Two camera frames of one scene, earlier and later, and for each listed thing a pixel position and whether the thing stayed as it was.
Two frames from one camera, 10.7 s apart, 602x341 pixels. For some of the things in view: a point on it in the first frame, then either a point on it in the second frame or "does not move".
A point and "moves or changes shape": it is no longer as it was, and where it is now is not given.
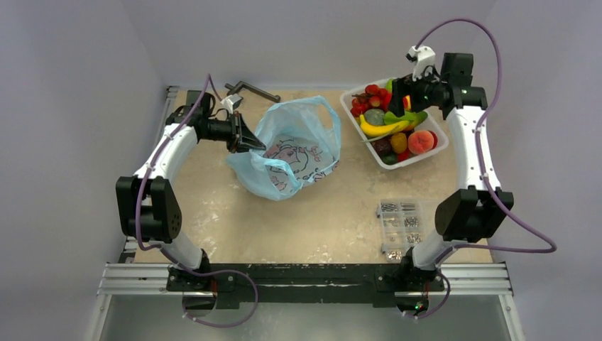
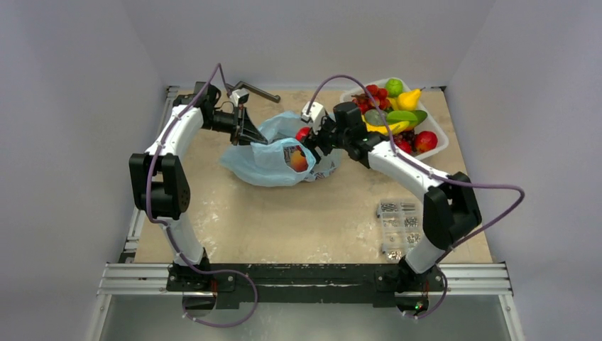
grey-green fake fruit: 374,116 does not move
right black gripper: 401,94 to 322,138
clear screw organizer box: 402,226 does not move
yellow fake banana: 378,131 does not move
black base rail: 346,284 does not move
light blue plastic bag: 303,143 moves or changes shape
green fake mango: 414,118 does not move
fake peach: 420,142 to 299,162
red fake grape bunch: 373,97 does not move
